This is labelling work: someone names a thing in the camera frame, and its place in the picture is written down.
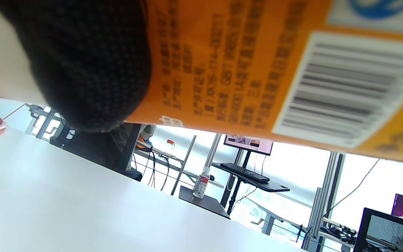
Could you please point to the yellow orange dish soap bottle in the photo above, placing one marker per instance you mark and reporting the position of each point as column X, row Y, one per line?
column 240, row 70

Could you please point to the dark brown side table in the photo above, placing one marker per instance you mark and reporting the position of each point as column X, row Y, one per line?
column 205, row 203

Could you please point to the black computer monitor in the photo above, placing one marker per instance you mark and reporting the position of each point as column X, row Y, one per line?
column 248, row 144

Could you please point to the black mesh office chair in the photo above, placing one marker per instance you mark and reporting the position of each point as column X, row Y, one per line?
column 93, row 147

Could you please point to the black keyboard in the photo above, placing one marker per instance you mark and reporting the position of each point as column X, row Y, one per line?
column 245, row 172

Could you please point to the clear red label water bottle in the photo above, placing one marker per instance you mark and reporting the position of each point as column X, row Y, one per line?
column 201, row 183

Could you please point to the black mesh chair back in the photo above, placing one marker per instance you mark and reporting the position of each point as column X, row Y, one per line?
column 387, row 231

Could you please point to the aluminium frame post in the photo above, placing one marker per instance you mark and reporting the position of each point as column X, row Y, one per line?
column 212, row 150
column 322, row 203

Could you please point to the person's right hand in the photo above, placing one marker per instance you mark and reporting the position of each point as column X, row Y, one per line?
column 89, row 63

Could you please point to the black standing monitor desk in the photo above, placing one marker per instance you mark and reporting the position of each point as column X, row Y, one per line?
column 275, row 187

